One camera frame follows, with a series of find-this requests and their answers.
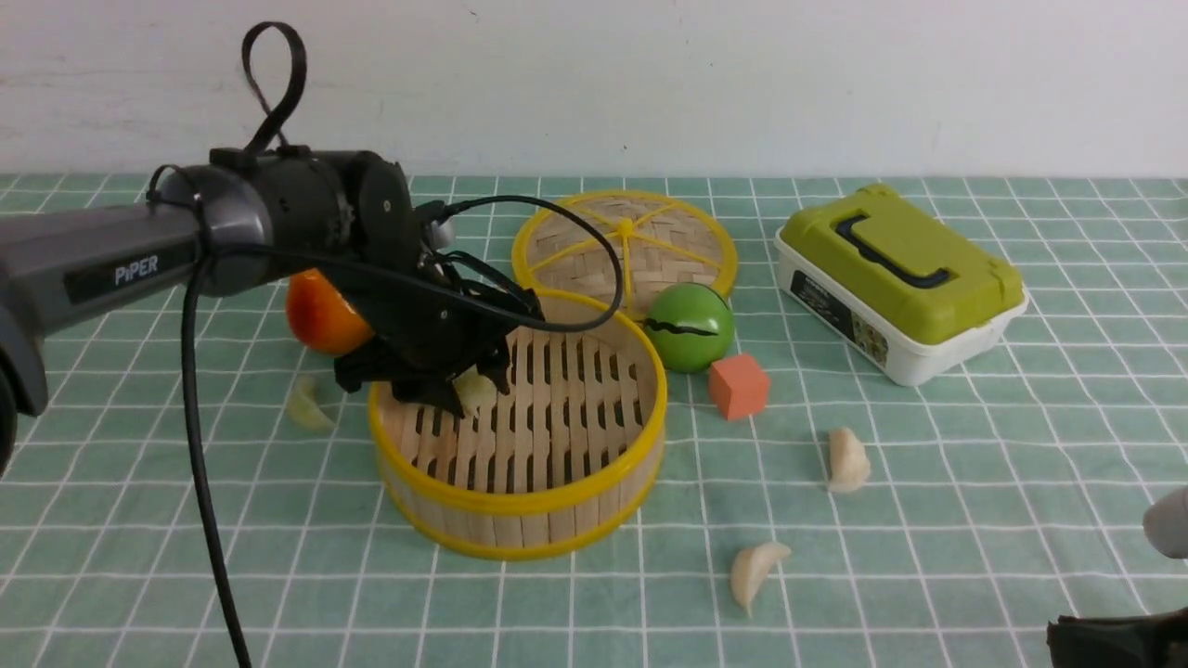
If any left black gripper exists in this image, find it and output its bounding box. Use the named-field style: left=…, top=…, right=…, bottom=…
left=334, top=256, right=543, bottom=418

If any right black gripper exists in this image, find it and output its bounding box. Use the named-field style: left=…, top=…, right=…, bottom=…
left=1047, top=609, right=1187, bottom=667

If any pale dumpling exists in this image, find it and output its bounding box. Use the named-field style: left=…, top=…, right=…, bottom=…
left=453, top=366, right=500, bottom=418
left=285, top=374, right=335, bottom=431

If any white dumpling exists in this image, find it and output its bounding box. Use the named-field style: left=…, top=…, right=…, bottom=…
left=826, top=428, right=872, bottom=494
left=729, top=542, right=791, bottom=619

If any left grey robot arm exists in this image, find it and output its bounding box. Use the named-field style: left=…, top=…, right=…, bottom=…
left=4, top=149, right=543, bottom=461

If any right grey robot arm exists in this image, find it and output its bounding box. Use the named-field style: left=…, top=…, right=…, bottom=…
left=1045, top=487, right=1187, bottom=667

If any bamboo steamer tray yellow rim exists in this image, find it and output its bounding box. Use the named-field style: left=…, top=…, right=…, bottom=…
left=368, top=313, right=669, bottom=559

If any bamboo steamer lid yellow rim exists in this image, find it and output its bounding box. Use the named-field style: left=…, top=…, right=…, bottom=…
left=510, top=190, right=738, bottom=319

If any orange red toy pear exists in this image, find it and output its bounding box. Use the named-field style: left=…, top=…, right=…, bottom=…
left=285, top=269, right=373, bottom=358

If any green toy ball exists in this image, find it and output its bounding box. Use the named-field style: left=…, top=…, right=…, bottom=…
left=639, top=282, right=735, bottom=374

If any green checked tablecloth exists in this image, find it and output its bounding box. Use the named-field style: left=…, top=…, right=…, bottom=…
left=0, top=174, right=1188, bottom=668

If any orange cube block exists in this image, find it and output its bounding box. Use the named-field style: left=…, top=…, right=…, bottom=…
left=708, top=353, right=771, bottom=421

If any green lid white box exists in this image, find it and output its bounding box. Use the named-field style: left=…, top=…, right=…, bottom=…
left=775, top=185, right=1028, bottom=386

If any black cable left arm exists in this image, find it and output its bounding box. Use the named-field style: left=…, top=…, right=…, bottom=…
left=147, top=23, right=625, bottom=668

